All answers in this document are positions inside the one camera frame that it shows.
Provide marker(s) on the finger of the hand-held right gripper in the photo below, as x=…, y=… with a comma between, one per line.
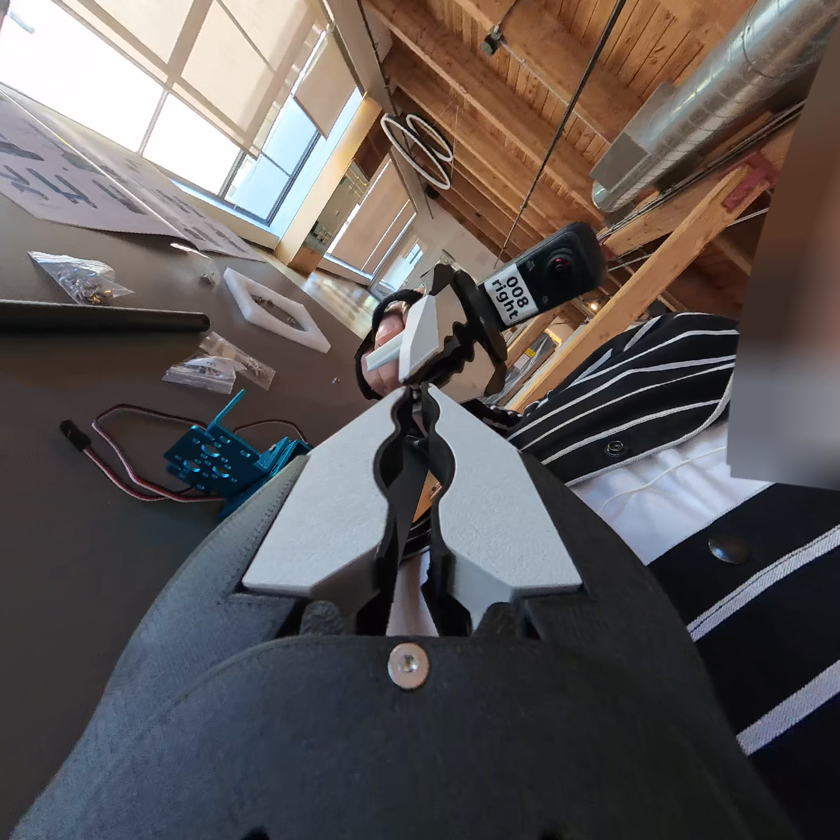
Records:
x=426, y=334

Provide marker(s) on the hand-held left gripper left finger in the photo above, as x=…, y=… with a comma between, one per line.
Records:
x=315, y=518

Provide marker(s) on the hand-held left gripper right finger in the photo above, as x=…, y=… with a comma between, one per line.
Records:
x=512, y=525

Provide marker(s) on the person's right hand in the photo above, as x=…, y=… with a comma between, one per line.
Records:
x=384, y=377

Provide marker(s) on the light wooden brace beam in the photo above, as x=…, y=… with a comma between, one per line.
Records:
x=656, y=262

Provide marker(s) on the person in striped shirt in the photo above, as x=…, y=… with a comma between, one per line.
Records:
x=623, y=394

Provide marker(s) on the ceiling sprinkler pipe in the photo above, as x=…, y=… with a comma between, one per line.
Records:
x=564, y=128

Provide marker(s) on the small clear plastic bag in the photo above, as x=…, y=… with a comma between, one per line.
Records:
x=197, y=377
x=246, y=367

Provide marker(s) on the pale wooden window column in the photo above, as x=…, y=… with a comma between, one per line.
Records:
x=328, y=190

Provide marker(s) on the black screwdriver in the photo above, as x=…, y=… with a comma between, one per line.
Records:
x=131, y=320

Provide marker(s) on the clear bag of small screws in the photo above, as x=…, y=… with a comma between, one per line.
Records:
x=79, y=279

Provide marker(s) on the printed instruction sheet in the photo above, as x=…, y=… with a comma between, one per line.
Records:
x=98, y=190

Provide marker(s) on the large window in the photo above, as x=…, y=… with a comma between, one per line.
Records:
x=79, y=72

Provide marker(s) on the white foam frame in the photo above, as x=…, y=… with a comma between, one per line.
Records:
x=237, y=295

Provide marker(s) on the ceiling security camera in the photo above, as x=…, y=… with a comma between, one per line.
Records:
x=492, y=40

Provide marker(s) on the metal air duct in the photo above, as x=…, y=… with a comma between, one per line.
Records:
x=722, y=79

